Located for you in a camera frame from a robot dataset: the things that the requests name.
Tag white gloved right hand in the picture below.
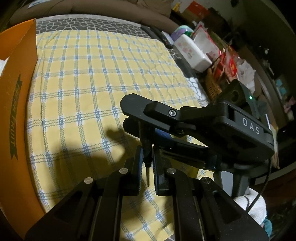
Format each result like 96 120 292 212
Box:
233 187 267 227

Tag yellow checkered cloth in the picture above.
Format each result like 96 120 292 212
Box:
24 29 215 241

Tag white tissue box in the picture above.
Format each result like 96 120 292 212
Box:
174 34 212 73

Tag black remote control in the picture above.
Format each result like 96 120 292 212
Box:
140 25 173 49

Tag purple green container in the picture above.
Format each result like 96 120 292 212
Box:
171 25 194 42

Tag brown sofa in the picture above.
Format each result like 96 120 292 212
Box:
9 0 179 34

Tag orange cardboard box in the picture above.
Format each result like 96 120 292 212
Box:
1 19 44 238

